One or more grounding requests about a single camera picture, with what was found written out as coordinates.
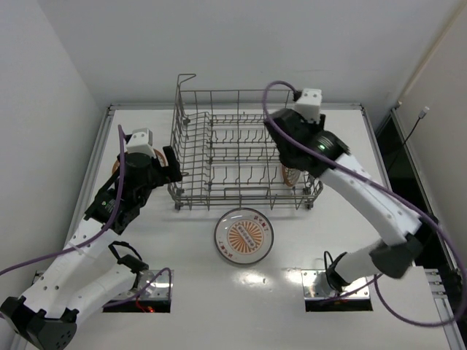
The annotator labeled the floral plate with orange rim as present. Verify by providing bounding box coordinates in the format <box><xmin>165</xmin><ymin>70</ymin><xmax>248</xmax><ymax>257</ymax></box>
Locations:
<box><xmin>125</xmin><ymin>149</ymin><xmax>167</xmax><ymax>175</ymax></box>

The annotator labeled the white plate with orange sunburst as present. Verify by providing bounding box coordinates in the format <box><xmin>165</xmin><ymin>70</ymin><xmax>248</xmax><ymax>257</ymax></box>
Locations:
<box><xmin>214</xmin><ymin>208</ymin><xmax>274</xmax><ymax>265</ymax></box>

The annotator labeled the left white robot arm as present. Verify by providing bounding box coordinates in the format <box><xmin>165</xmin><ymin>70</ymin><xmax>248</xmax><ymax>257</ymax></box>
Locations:
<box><xmin>1</xmin><ymin>146</ymin><xmax>182</xmax><ymax>349</ymax></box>

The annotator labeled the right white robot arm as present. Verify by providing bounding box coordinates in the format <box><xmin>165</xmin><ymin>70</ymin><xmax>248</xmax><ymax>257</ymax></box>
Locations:
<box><xmin>265</xmin><ymin>109</ymin><xmax>424</xmax><ymax>296</ymax></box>

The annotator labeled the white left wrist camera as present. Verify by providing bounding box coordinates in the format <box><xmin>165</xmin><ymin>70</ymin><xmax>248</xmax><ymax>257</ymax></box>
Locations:
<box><xmin>126</xmin><ymin>128</ymin><xmax>155</xmax><ymax>158</ymax></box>

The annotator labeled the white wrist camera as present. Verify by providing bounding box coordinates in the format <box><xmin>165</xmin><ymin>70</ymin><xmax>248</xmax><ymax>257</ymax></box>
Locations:
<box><xmin>126</xmin><ymin>128</ymin><xmax>155</xmax><ymax>158</ymax></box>
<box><xmin>293</xmin><ymin>88</ymin><xmax>323</xmax><ymax>123</ymax></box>

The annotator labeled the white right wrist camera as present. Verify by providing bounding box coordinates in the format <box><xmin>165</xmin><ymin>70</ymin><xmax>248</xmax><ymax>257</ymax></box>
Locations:
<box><xmin>293</xmin><ymin>88</ymin><xmax>323</xmax><ymax>123</ymax></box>

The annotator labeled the grey wire dish rack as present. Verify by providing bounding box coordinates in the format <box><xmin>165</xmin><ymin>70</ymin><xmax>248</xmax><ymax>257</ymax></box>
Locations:
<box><xmin>169</xmin><ymin>74</ymin><xmax>323</xmax><ymax>210</ymax></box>

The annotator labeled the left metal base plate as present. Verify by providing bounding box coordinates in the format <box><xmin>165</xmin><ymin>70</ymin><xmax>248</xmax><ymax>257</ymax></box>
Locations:
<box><xmin>31</xmin><ymin>268</ymin><xmax>175</xmax><ymax>303</ymax></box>

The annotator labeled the metal base plate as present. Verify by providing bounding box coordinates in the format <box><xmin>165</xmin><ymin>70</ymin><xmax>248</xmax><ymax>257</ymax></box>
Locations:
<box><xmin>301</xmin><ymin>270</ymin><xmax>370</xmax><ymax>302</ymax></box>
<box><xmin>31</xmin><ymin>268</ymin><xmax>175</xmax><ymax>303</ymax></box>

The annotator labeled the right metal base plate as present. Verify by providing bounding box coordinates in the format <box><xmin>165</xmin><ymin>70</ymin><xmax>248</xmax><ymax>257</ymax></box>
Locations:
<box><xmin>301</xmin><ymin>270</ymin><xmax>370</xmax><ymax>302</ymax></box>

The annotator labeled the black hanging wall cable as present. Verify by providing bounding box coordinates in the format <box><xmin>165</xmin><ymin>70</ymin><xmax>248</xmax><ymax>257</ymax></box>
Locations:
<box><xmin>386</xmin><ymin>106</ymin><xmax>431</xmax><ymax>176</ymax></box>

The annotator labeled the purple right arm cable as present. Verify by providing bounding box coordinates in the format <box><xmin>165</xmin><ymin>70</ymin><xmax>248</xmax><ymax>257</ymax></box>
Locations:
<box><xmin>264</xmin><ymin>80</ymin><xmax>467</xmax><ymax>327</ymax></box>

